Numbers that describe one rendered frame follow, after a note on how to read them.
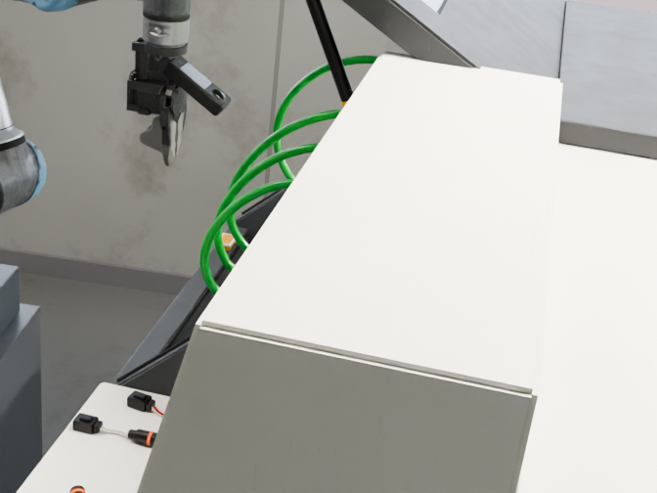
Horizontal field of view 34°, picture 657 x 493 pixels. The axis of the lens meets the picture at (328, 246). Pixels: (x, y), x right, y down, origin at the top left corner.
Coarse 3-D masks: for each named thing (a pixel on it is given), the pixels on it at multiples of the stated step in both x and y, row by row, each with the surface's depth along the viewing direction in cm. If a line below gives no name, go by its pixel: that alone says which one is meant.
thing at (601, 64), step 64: (576, 64) 152; (640, 64) 156; (576, 128) 129; (640, 128) 129; (576, 192) 117; (640, 192) 119; (576, 256) 102; (640, 256) 103; (576, 320) 90; (640, 320) 92; (576, 384) 81; (640, 384) 82; (576, 448) 74; (640, 448) 75
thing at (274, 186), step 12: (288, 180) 152; (252, 192) 154; (264, 192) 153; (240, 204) 155; (228, 216) 156; (216, 228) 157; (204, 240) 159; (204, 252) 160; (204, 264) 161; (204, 276) 161; (216, 288) 162
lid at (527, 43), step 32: (352, 0) 126; (384, 0) 126; (416, 0) 132; (448, 0) 141; (480, 0) 152; (512, 0) 166; (544, 0) 181; (384, 32) 128; (416, 32) 126; (448, 32) 130; (480, 32) 139; (512, 32) 150; (544, 32) 163; (448, 64) 127; (480, 64) 129; (512, 64) 138; (544, 64) 148
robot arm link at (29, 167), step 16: (0, 80) 197; (0, 96) 196; (0, 112) 196; (0, 128) 196; (16, 128) 200; (0, 144) 195; (16, 144) 197; (32, 144) 204; (0, 160) 196; (16, 160) 197; (32, 160) 201; (0, 176) 194; (16, 176) 197; (32, 176) 201; (16, 192) 198; (32, 192) 202
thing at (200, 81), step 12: (180, 60) 175; (168, 72) 173; (180, 72) 172; (192, 72) 174; (180, 84) 173; (192, 84) 173; (204, 84) 174; (192, 96) 174; (204, 96) 173; (216, 96) 174; (228, 96) 176; (216, 108) 173
